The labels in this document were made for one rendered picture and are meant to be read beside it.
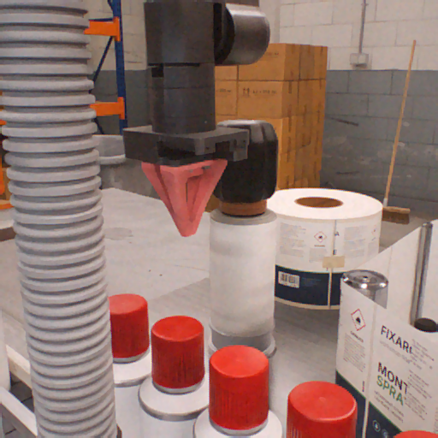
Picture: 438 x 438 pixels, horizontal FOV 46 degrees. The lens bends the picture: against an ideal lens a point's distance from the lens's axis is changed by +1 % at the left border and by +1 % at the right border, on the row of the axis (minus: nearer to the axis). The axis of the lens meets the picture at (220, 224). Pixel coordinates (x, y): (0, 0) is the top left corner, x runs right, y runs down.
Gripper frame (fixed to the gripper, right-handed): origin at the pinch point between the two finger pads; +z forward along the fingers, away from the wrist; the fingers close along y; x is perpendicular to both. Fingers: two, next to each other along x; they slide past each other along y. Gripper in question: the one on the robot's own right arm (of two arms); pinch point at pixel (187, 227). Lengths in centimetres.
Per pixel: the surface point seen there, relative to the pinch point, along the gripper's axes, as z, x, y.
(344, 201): 7.9, -42.7, 7.7
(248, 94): 10, -261, 211
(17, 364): 17.6, 10.1, 18.4
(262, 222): 3.5, -14.0, 2.2
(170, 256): 27, -40, 49
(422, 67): -4, -415, 152
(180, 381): 3.4, 14.0, -13.8
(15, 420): 13.2, 17.2, 3.4
